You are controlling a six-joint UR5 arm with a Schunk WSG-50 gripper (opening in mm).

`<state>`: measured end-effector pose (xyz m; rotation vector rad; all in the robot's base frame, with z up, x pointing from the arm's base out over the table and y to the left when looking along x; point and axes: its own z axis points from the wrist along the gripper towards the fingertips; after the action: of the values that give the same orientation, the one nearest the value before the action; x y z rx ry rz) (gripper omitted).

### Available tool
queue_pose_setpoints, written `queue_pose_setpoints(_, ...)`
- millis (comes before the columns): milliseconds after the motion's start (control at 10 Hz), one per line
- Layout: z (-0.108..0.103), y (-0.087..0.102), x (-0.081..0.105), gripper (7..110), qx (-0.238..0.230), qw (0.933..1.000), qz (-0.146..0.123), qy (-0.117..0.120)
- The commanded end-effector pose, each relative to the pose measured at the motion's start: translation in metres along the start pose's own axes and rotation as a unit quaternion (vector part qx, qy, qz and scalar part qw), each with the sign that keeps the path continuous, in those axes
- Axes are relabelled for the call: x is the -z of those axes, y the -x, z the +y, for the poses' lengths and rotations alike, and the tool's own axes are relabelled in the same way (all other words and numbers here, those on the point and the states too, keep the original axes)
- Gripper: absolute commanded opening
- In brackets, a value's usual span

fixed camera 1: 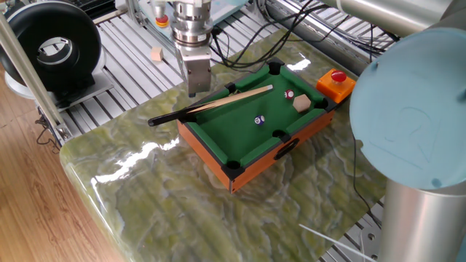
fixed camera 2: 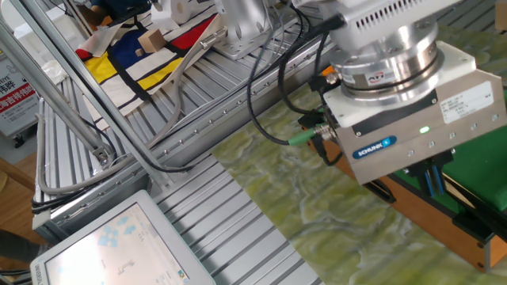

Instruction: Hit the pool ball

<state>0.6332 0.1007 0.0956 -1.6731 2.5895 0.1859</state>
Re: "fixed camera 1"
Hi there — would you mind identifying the silver Schunk gripper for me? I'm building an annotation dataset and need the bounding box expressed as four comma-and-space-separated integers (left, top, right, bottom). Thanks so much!
176, 47, 213, 99

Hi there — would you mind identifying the wooden pool cue black handle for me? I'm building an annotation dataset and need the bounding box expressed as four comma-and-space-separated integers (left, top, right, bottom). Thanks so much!
147, 84, 274, 127

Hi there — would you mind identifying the mini green felt pool table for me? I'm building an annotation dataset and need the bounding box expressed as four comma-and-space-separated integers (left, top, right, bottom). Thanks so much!
176, 57, 338, 194

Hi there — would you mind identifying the wooden cube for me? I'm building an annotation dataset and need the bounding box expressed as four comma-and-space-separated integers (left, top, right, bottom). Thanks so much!
292, 93, 312, 113
150, 46, 165, 63

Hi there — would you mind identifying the light wooden slat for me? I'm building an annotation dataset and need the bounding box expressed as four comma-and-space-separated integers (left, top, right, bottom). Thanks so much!
92, 9, 128, 25

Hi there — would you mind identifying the green marble pattern mat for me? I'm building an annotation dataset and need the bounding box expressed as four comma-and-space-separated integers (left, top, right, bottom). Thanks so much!
59, 28, 389, 262

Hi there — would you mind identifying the black keyboard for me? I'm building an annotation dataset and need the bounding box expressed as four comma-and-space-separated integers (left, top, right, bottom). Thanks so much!
67, 0, 117, 21

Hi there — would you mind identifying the orange box red push button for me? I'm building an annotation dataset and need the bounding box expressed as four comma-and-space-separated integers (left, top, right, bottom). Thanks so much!
315, 68, 357, 105

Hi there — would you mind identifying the white zip tie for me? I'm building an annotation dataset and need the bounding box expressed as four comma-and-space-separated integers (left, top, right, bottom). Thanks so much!
298, 223, 379, 262

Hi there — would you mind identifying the aluminium frame post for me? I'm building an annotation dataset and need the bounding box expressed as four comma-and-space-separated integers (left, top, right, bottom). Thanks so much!
0, 13, 73, 146
115, 0, 149, 27

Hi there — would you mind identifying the black round ring device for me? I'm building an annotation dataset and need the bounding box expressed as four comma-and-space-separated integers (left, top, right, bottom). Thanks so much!
0, 0, 116, 112

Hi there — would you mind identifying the black cable bundle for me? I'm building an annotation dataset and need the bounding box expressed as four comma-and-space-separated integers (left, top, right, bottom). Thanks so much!
341, 21, 401, 63

